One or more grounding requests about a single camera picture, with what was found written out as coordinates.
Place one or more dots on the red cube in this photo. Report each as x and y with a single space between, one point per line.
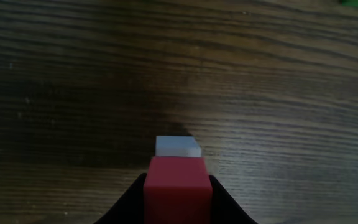
177 193

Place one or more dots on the white cube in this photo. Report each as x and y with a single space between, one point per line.
176 146

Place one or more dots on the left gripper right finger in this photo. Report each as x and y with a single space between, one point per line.
225 211

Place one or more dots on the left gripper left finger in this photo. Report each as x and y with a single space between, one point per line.
129 211

